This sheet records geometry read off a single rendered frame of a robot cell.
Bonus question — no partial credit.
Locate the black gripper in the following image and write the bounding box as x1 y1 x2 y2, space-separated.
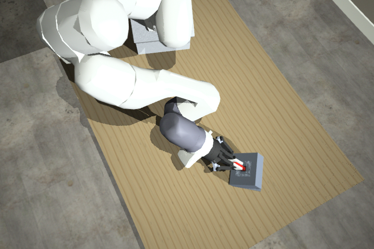
202 136 243 171

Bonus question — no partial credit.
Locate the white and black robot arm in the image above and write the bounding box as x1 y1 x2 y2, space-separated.
36 0 220 168

